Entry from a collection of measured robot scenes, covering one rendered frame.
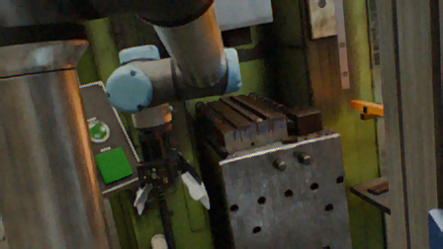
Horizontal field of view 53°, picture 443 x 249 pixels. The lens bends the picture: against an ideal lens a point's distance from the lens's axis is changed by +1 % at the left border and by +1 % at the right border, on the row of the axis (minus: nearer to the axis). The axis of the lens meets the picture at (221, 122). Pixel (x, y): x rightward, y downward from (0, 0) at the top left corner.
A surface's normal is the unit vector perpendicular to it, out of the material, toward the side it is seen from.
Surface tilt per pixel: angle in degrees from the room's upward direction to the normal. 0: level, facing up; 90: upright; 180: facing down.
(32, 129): 84
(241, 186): 90
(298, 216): 90
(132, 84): 90
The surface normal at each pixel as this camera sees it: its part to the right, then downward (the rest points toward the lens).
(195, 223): 0.25, 0.21
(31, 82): 0.49, 0.05
